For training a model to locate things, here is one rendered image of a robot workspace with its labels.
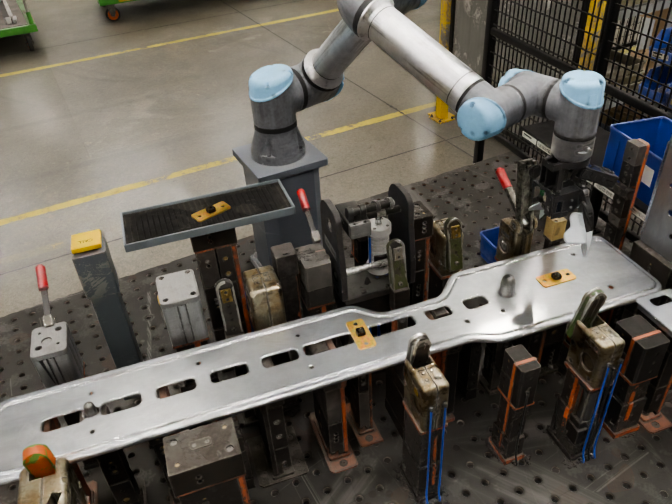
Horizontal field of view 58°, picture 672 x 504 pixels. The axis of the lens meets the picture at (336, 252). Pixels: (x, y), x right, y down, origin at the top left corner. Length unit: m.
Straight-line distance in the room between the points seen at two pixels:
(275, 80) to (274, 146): 0.17
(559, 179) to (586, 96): 0.17
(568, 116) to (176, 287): 0.81
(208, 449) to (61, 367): 0.39
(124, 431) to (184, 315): 0.24
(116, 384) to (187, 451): 0.25
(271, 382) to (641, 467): 0.82
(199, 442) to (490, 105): 0.75
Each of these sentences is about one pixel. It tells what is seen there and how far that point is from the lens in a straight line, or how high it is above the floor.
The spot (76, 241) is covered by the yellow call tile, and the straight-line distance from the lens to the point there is 1.39.
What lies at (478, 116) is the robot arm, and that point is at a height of 1.43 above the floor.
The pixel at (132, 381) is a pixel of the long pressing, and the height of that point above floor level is 1.00.
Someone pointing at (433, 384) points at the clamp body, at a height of 1.04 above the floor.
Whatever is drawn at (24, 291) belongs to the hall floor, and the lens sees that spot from 3.41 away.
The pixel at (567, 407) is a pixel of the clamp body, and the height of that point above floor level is 0.83.
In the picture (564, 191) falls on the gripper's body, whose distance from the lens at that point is 1.26.
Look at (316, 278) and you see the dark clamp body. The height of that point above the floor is 1.04.
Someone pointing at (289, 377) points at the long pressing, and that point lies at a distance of 1.19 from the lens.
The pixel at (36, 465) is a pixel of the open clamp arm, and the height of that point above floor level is 1.08.
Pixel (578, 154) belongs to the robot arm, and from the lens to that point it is 1.22.
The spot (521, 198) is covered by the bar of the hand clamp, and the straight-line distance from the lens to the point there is 1.45.
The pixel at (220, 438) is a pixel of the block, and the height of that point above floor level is 1.03.
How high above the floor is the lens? 1.87
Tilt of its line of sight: 36 degrees down
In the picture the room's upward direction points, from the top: 4 degrees counter-clockwise
